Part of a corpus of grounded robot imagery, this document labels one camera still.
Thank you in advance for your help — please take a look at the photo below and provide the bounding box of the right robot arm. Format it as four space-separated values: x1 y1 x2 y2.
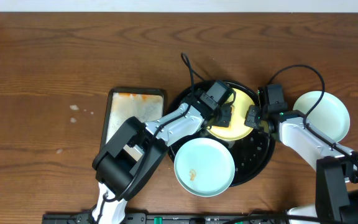
244 84 358 223

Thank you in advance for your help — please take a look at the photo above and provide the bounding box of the black rectangular soapy tray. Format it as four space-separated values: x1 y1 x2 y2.
100 87 165 148

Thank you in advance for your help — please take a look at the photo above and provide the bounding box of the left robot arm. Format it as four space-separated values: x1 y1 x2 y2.
92 80 236 223

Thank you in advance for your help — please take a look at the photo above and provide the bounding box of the black round tray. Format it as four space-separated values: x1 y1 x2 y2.
167 80 275 187

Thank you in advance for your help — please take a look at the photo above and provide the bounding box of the yellow plate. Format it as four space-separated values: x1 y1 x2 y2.
208 88 255 141

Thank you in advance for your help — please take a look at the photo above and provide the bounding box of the light blue plate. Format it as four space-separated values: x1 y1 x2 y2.
174 138 235 197
293 91 350 142

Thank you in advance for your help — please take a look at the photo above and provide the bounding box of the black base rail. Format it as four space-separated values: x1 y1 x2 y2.
41 212 291 224

